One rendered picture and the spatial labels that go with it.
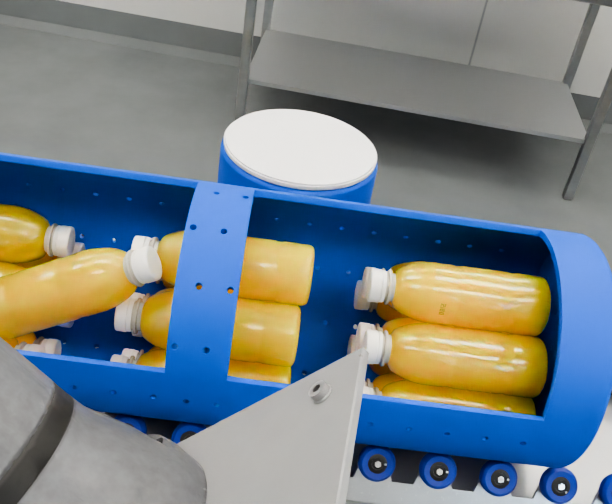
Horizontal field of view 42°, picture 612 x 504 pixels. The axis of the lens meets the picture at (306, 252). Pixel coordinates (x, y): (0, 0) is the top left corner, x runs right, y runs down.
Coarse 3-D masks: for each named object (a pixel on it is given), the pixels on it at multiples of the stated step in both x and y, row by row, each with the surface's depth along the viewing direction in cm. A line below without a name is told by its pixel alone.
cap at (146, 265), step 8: (144, 248) 84; (152, 248) 86; (136, 256) 84; (144, 256) 84; (152, 256) 85; (136, 264) 84; (144, 264) 83; (152, 264) 85; (160, 264) 87; (136, 272) 84; (144, 272) 84; (152, 272) 84; (160, 272) 86; (144, 280) 84; (152, 280) 85
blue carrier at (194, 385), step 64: (0, 192) 102; (64, 192) 101; (128, 192) 100; (192, 192) 98; (256, 192) 91; (192, 256) 81; (320, 256) 107; (384, 256) 106; (448, 256) 106; (512, 256) 105; (576, 256) 88; (192, 320) 80; (320, 320) 109; (384, 320) 109; (576, 320) 83; (64, 384) 84; (128, 384) 83; (192, 384) 83; (256, 384) 83; (576, 384) 83; (448, 448) 89; (512, 448) 87; (576, 448) 86
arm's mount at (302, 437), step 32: (320, 384) 43; (352, 384) 42; (256, 416) 47; (288, 416) 44; (320, 416) 42; (352, 416) 40; (192, 448) 49; (224, 448) 46; (256, 448) 44; (288, 448) 42; (320, 448) 39; (352, 448) 38; (224, 480) 44; (256, 480) 41; (288, 480) 39; (320, 480) 37
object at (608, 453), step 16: (112, 416) 100; (608, 416) 112; (160, 432) 99; (608, 432) 110; (592, 448) 107; (608, 448) 107; (352, 464) 99; (400, 464) 100; (416, 464) 100; (464, 464) 101; (480, 464) 102; (512, 464) 102; (576, 464) 104; (592, 464) 104; (608, 464) 105; (400, 480) 98; (464, 480) 99; (528, 480) 101; (592, 480) 102; (528, 496) 99; (576, 496) 100; (592, 496) 100
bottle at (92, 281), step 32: (96, 256) 84; (128, 256) 84; (0, 288) 86; (32, 288) 85; (64, 288) 84; (96, 288) 83; (128, 288) 85; (0, 320) 86; (32, 320) 86; (64, 320) 86
